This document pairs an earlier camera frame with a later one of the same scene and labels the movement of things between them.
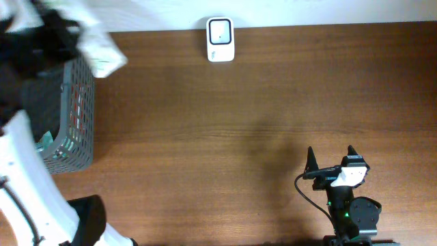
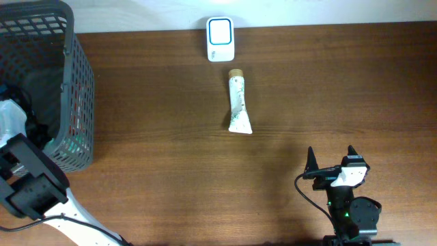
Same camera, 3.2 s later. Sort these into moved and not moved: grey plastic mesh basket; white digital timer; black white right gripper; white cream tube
Moved: white cream tube
Not moved: black white right gripper; white digital timer; grey plastic mesh basket
